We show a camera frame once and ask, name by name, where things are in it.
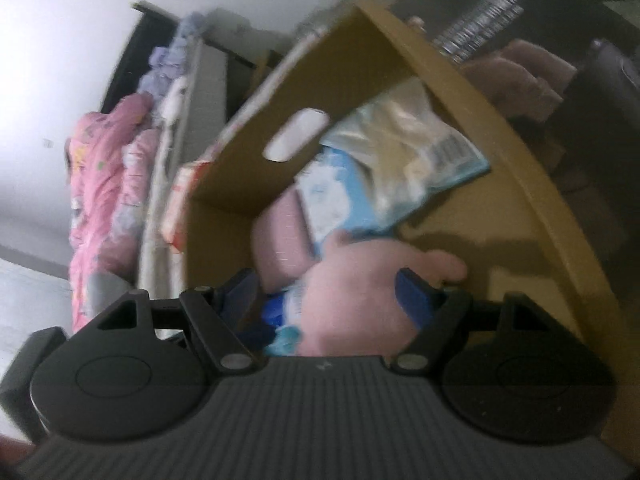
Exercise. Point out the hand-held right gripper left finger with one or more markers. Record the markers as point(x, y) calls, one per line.
point(242, 297)

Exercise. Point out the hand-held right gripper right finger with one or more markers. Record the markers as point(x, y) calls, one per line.
point(407, 295)

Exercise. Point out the pink plush toy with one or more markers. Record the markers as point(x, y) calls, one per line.
point(355, 300)

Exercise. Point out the pink soft pack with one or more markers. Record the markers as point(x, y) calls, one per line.
point(280, 245)

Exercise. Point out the blue white packet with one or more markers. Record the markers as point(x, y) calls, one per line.
point(340, 200)

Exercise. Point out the brown cardboard box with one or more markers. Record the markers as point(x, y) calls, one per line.
point(360, 60)

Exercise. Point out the blue wipes packet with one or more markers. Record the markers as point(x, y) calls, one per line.
point(282, 320)

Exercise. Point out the silvery light blue packet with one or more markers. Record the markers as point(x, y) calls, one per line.
point(400, 130)

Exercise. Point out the pink quilt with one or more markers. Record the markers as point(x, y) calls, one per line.
point(100, 200)

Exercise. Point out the pale pink plush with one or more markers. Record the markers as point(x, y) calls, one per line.
point(520, 77)

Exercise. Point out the lilac clothes pile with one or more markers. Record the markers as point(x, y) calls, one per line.
point(170, 55)

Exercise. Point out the black keyboard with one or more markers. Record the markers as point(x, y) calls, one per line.
point(485, 15)

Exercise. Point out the grey bed frame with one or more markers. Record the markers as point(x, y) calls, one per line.
point(210, 85)

